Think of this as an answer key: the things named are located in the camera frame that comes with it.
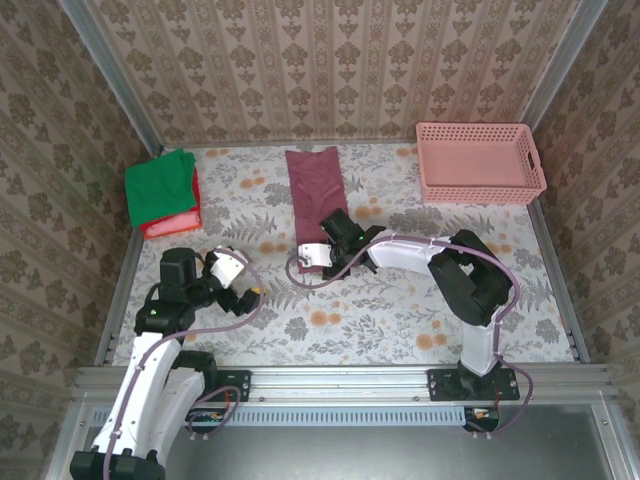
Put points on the aluminium frame post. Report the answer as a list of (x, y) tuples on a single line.
[(555, 65), (112, 70)]

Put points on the red folded t-shirt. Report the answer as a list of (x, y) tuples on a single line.
[(196, 197)]

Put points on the pink printed t-shirt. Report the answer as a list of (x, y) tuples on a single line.
[(317, 190)]

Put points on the pink plastic basket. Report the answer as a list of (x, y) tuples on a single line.
[(475, 160)]

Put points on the black controller board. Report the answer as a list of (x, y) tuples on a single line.
[(207, 420), (482, 416)]

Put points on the floral patterned tablecloth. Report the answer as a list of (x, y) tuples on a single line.
[(350, 325)]

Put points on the aluminium frame side rail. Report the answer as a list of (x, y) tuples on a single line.
[(117, 300), (557, 280)]

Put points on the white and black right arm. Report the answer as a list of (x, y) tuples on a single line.
[(400, 256)]

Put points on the pink folded t-shirt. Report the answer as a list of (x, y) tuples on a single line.
[(175, 224)]

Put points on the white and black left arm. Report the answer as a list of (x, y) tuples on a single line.
[(145, 380)]

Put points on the aluminium frame beam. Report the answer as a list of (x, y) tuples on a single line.
[(340, 385)]

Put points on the green folded t-shirt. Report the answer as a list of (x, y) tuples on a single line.
[(157, 187)]

